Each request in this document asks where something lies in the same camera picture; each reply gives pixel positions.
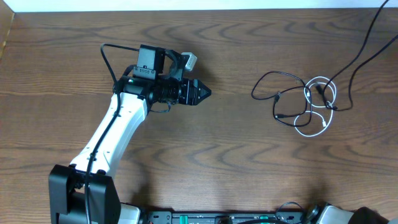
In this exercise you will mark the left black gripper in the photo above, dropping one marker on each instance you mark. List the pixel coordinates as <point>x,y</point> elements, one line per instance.
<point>190,92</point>

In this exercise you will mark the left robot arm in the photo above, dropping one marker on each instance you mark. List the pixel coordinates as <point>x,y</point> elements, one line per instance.
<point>84,191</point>

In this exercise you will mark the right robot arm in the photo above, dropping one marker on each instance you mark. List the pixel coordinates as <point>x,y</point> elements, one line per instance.
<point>326,213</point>

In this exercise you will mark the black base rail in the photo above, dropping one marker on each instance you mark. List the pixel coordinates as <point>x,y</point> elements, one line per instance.
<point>167,217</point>

